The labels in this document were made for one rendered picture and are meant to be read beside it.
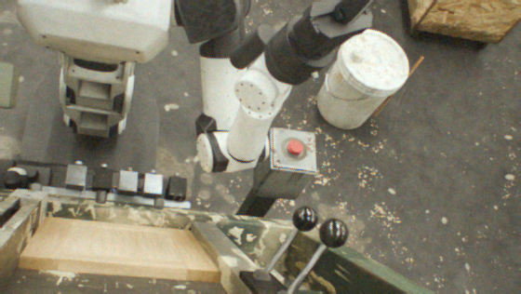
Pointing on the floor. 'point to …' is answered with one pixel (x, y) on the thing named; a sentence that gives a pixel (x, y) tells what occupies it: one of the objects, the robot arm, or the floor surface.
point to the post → (255, 206)
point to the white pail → (362, 79)
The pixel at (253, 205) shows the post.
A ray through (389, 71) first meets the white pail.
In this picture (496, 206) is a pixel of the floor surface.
